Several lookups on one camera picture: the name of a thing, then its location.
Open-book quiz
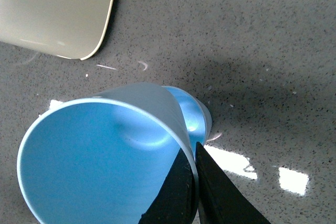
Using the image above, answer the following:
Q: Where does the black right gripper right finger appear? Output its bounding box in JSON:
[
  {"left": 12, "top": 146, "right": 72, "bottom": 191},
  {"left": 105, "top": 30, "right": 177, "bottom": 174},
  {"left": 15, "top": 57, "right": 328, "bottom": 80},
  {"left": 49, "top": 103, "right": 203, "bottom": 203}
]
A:
[{"left": 196, "top": 142, "right": 269, "bottom": 224}]

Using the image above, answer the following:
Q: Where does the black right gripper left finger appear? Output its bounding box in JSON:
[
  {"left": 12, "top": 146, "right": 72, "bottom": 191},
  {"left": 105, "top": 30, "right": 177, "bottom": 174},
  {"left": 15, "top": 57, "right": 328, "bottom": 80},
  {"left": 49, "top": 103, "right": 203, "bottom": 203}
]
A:
[{"left": 139, "top": 150, "right": 195, "bottom": 223}]

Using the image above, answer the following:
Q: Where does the blue plastic cup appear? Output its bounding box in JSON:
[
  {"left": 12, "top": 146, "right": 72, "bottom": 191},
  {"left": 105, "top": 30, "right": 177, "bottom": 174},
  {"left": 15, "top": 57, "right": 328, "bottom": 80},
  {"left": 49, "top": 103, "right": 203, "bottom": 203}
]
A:
[
  {"left": 164, "top": 86, "right": 212, "bottom": 157},
  {"left": 17, "top": 82, "right": 199, "bottom": 223}
]

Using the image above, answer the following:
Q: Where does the cream white toaster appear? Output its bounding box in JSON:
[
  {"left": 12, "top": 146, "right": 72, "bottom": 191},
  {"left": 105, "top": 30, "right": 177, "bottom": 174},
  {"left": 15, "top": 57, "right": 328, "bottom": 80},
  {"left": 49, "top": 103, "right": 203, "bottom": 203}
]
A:
[{"left": 1, "top": 0, "right": 113, "bottom": 60}]

